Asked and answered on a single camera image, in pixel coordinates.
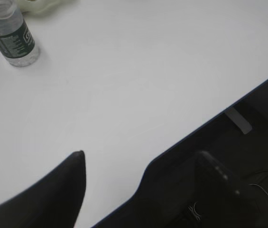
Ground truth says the grey table leg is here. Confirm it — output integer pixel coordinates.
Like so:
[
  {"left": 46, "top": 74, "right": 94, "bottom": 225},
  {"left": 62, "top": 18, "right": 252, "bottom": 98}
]
[{"left": 224, "top": 107, "right": 253, "bottom": 134}]

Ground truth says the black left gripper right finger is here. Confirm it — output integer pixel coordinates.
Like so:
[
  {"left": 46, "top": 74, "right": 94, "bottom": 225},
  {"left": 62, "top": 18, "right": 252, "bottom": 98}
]
[{"left": 194, "top": 151, "right": 268, "bottom": 228}]

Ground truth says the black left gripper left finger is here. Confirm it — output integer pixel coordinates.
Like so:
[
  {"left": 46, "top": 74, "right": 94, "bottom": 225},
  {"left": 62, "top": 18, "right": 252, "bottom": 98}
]
[{"left": 0, "top": 151, "right": 86, "bottom": 228}]

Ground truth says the pale green wavy glass plate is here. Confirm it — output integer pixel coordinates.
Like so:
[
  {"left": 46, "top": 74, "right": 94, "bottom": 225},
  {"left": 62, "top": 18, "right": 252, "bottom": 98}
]
[{"left": 15, "top": 0, "right": 80, "bottom": 16}]

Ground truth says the clear plastic water bottle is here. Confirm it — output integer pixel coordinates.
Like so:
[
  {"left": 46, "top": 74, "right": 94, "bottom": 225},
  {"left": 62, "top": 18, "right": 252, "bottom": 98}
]
[{"left": 0, "top": 0, "right": 40, "bottom": 67}]

